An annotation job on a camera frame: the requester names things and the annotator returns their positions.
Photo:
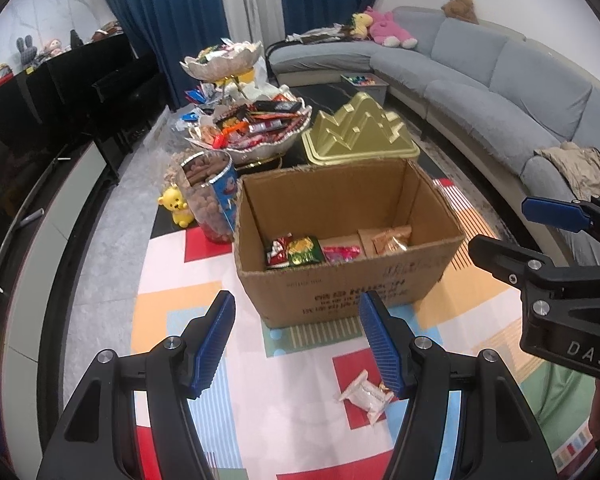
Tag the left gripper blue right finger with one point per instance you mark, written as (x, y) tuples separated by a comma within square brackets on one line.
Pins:
[(389, 339)]

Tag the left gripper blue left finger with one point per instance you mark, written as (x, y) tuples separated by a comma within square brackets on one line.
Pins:
[(207, 337)]

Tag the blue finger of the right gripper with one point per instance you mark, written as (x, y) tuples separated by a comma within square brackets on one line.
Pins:
[(507, 262), (560, 215)]

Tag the white pastry packet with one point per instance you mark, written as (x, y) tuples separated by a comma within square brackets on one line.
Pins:
[(368, 397)]

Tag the dark red snack packet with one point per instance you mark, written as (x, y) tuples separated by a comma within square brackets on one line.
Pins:
[(276, 255)]

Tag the green cracker packet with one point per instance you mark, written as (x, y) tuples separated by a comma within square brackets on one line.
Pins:
[(303, 251)]

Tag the gold fortune biscuits bag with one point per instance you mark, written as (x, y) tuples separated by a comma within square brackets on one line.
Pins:
[(392, 240)]

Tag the red hawthorn snack packet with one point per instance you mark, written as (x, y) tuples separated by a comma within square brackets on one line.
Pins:
[(341, 254)]

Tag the beige blanket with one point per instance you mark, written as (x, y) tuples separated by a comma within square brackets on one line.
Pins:
[(580, 167)]

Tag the colourful patterned tablecloth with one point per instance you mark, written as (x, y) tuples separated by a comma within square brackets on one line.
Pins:
[(275, 408)]

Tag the brown cardboard box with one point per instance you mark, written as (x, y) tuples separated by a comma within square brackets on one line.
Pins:
[(341, 205)]

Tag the grey sectional sofa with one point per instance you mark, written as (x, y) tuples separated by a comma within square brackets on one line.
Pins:
[(498, 97)]

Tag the yellow bear figurine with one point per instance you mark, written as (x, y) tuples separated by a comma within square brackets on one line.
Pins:
[(173, 200)]

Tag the clear jar of chocolates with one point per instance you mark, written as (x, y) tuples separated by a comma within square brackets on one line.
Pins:
[(209, 182)]

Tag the clear bag of nuts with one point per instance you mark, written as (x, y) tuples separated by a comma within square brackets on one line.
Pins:
[(174, 173)]

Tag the gold mountain lid tin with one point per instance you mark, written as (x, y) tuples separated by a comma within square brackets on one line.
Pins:
[(360, 129)]

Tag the grey tv cabinet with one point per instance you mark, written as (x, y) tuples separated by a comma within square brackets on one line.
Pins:
[(61, 200)]

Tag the two tier snack tray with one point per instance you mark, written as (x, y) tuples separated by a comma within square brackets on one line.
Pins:
[(250, 132)]

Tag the grey storage bin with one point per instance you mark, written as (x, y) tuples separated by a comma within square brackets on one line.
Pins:
[(369, 83)]

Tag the brown teddy bear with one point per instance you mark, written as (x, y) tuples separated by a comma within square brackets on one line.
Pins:
[(463, 10)]

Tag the white plush tissue holder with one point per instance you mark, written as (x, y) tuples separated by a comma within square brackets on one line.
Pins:
[(259, 88)]

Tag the pink plush toy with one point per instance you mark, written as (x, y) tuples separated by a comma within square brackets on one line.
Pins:
[(385, 31)]

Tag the black piano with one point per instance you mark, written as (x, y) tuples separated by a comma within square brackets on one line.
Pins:
[(102, 93)]

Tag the yellow plush toy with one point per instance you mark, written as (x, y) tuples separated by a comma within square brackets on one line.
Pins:
[(360, 27)]

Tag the blue curtain left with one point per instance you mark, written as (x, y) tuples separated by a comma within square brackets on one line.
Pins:
[(171, 30)]

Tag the white sheer curtain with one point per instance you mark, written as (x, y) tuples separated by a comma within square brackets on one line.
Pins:
[(255, 20)]

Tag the grey bunny plush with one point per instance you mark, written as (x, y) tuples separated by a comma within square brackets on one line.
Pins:
[(27, 50)]

